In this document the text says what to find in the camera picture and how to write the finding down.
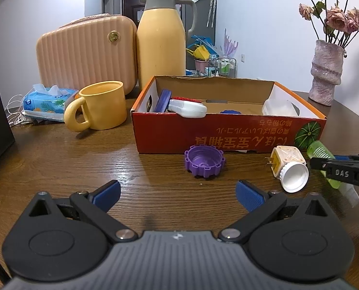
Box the orange cardboard box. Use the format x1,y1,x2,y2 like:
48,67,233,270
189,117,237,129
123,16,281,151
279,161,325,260
130,75,327,154

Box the blue plastic lid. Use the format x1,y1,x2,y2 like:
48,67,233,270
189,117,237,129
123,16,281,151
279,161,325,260
154,89,172,113

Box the pink ribbed suitcase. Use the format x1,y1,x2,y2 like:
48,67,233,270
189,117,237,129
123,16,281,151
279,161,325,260
36,14,138,97

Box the grey refrigerator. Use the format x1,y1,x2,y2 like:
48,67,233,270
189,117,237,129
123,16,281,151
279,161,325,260
181,0,217,76

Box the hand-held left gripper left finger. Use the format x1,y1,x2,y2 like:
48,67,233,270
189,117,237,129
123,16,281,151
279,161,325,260
28,180,139,244

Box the yellow ceramic mug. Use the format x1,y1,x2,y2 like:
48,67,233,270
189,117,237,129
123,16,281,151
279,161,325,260
64,80,128,132

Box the cream plug adapter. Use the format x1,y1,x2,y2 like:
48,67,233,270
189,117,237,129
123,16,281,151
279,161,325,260
265,146,306,177

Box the red and white lint brush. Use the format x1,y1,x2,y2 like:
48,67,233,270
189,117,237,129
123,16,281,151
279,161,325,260
167,97,208,118

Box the grey interior door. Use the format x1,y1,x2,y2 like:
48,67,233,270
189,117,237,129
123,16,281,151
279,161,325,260
102,0,116,16

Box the blue tissue pack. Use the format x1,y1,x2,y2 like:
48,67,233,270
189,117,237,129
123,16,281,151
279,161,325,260
23,84,80,123

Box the yellow thermos jug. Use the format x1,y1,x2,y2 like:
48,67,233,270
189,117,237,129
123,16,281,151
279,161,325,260
136,0,198,93

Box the white plastic container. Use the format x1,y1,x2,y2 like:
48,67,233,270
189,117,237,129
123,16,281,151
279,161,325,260
262,98,299,117

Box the white umbrella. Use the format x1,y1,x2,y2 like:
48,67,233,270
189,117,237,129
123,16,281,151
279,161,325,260
207,0,218,28

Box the dark brown entrance door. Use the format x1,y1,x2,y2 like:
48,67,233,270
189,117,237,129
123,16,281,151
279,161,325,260
122,0,147,26

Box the white round cap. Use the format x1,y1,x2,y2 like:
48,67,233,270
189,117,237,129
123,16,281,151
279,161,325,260
278,161,310,193

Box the yellow plastic dustpan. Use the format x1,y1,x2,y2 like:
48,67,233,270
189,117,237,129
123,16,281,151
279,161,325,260
193,45,212,61

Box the dried pink rose bouquet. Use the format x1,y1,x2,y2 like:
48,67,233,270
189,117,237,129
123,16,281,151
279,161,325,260
280,0,359,58

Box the green plastic bottle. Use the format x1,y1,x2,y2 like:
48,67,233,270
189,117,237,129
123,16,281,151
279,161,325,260
306,140,359,209

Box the blue plastic bag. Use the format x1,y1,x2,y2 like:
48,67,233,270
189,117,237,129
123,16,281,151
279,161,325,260
191,35,215,49

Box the purple ridged bottle cap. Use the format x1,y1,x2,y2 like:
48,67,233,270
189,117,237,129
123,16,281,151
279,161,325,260
184,145,226,179

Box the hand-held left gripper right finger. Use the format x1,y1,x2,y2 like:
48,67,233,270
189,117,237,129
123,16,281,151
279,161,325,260
217,180,336,244

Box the metal rack cart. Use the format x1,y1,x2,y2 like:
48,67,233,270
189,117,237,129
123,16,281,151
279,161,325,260
208,57,237,77

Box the white cables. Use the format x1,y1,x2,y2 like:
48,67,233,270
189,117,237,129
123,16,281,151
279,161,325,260
5,94,27,126

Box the purple wall decoration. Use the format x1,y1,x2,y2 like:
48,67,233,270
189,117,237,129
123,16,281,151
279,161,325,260
222,29,240,57

